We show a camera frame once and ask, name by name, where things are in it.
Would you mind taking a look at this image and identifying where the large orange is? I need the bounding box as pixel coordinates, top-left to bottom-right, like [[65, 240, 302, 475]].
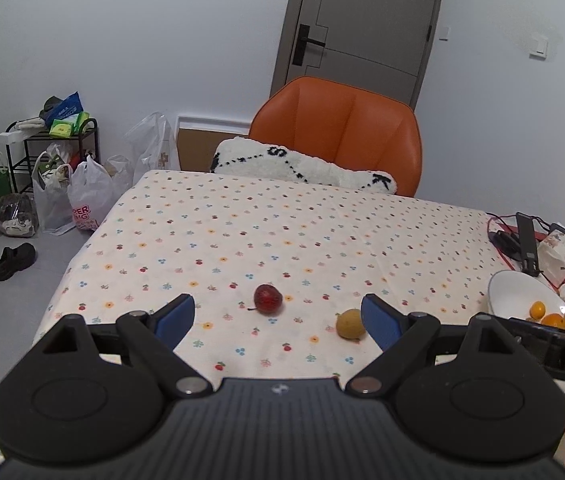
[[540, 313, 565, 330]]

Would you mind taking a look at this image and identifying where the green kiwi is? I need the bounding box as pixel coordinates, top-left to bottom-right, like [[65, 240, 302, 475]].
[[335, 309, 367, 340]]

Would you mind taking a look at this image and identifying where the small yellow orange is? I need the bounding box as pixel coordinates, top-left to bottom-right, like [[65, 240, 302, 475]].
[[529, 301, 546, 322]]

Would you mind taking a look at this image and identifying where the white plate blue rim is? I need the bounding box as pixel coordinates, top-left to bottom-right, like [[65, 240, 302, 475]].
[[487, 271, 565, 323]]

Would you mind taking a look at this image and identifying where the dark red fruit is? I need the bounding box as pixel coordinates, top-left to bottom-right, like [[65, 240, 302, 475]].
[[249, 284, 283, 315]]

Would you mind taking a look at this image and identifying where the white tissue pack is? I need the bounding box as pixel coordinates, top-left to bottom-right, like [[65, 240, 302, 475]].
[[537, 230, 565, 287]]

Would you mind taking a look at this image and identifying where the dotted white tablecloth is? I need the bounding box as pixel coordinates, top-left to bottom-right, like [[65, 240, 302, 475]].
[[40, 170, 505, 382]]

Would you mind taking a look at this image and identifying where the white plastic bag red print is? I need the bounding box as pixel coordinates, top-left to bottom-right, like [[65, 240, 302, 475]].
[[68, 156, 121, 231]]

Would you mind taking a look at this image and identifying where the black slipper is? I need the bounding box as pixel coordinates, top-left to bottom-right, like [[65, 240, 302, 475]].
[[0, 243, 37, 282]]

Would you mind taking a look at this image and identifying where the dark transparent bag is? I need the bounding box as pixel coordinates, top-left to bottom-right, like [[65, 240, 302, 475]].
[[0, 193, 40, 238]]

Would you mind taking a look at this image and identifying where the grey plastic bag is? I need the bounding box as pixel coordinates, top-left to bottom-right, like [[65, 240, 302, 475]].
[[32, 151, 74, 236]]

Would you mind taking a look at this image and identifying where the clear plastic bag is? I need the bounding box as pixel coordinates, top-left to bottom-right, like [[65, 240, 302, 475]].
[[124, 112, 179, 184]]

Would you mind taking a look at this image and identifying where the white fluffy cushion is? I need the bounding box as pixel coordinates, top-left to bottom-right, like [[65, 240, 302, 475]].
[[210, 136, 397, 195]]

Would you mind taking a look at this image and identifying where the orange leather chair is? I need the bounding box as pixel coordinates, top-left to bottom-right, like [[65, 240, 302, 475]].
[[249, 76, 422, 197]]

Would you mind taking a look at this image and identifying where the green package on shelf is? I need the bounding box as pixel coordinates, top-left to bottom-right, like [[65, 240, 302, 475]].
[[49, 112, 90, 139]]

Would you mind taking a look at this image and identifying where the black metal shelf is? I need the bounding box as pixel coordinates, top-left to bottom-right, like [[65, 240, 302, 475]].
[[0, 117, 101, 193]]

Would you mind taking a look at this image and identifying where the blue package on shelf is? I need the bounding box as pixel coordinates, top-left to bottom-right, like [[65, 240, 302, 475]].
[[45, 92, 84, 128]]

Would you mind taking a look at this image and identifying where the grey door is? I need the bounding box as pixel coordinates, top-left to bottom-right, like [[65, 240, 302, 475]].
[[272, 0, 442, 106]]

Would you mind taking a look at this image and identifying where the white light switch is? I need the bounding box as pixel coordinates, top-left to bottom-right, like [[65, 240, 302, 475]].
[[529, 32, 549, 61]]

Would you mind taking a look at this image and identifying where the black door handle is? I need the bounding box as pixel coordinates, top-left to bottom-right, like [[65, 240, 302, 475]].
[[291, 24, 325, 66]]

